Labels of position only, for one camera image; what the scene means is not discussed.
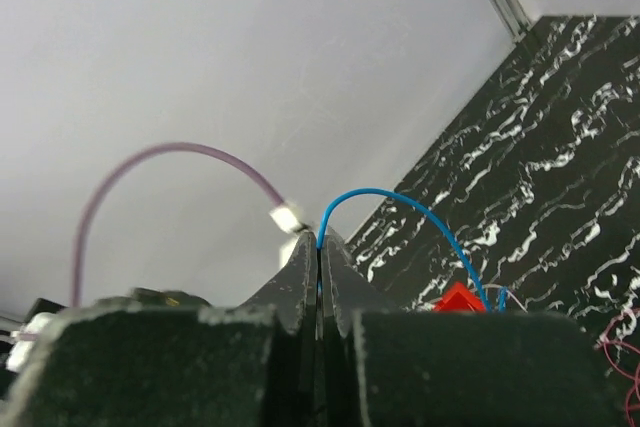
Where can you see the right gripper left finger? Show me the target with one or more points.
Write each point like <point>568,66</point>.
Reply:
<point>292,291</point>

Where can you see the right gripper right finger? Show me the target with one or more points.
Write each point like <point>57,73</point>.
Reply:
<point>342,289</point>

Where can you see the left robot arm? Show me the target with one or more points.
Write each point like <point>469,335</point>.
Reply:
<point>23,337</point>

